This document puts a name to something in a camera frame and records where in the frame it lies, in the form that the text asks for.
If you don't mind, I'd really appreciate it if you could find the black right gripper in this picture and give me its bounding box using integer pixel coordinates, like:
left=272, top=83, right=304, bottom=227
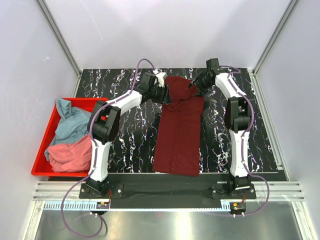
left=188, top=71, right=213, bottom=98

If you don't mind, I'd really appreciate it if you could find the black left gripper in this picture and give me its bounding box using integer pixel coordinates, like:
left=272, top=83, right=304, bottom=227
left=148, top=84, right=172, bottom=105

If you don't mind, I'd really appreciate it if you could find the dark red t shirt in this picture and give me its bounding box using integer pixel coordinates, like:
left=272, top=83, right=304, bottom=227
left=152, top=76, right=205, bottom=177

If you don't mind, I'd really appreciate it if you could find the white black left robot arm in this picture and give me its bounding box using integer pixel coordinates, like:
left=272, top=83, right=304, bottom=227
left=83, top=72, right=172, bottom=198

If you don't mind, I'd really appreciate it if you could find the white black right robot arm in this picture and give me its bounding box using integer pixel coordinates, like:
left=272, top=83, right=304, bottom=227
left=188, top=58, right=254, bottom=200

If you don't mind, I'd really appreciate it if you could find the black marbled table mat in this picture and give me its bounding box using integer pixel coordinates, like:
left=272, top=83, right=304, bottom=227
left=76, top=68, right=286, bottom=181

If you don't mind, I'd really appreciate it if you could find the light blue t shirt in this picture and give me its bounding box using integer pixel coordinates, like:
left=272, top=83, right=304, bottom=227
left=44, top=98, right=91, bottom=161

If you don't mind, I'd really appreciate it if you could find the pink t shirt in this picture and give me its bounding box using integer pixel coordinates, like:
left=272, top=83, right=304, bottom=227
left=47, top=134, right=92, bottom=173

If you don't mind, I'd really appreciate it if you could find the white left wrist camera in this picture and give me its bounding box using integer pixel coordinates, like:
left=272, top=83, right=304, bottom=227
left=152, top=70, right=168, bottom=88

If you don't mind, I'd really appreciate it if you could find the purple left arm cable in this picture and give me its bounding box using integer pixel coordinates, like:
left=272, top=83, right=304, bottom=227
left=61, top=58, right=157, bottom=237

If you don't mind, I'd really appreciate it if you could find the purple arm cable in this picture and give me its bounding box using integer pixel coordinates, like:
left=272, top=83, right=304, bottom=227
left=219, top=65, right=271, bottom=217
left=61, top=58, right=157, bottom=237

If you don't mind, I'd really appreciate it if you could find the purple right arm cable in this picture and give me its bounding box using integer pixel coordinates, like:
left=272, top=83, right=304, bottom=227
left=219, top=65, right=271, bottom=217

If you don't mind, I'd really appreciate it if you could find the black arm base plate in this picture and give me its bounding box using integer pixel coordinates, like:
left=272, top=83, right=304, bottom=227
left=79, top=173, right=257, bottom=211

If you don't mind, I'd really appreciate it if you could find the left aluminium corner post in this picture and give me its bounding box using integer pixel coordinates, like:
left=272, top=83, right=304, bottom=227
left=34, top=0, right=82, bottom=78

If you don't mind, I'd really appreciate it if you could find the aluminium frame rail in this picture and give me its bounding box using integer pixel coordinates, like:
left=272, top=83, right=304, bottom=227
left=33, top=181, right=304, bottom=202

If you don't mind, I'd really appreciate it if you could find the white slotted cable duct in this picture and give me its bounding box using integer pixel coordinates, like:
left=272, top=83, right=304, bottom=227
left=44, top=201, right=231, bottom=212

